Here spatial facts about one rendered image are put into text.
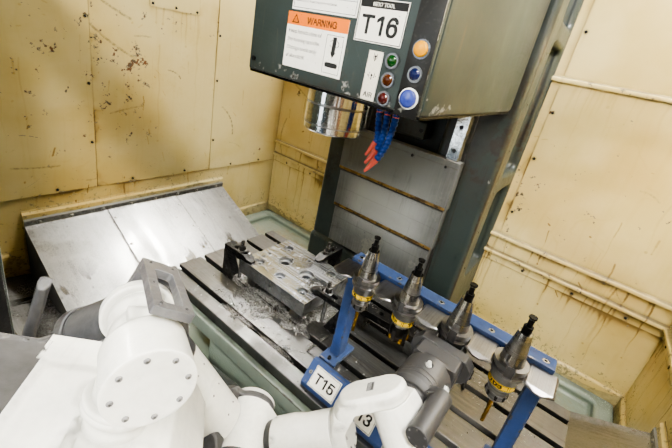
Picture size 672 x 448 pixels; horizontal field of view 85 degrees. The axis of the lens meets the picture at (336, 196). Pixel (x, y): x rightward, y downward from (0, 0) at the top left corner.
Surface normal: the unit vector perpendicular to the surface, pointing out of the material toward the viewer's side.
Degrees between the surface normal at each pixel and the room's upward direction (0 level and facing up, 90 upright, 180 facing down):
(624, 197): 90
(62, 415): 18
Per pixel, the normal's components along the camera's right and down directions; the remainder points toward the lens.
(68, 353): 0.37, -0.92
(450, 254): -0.60, 0.19
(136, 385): 0.52, 0.30
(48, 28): 0.77, 0.37
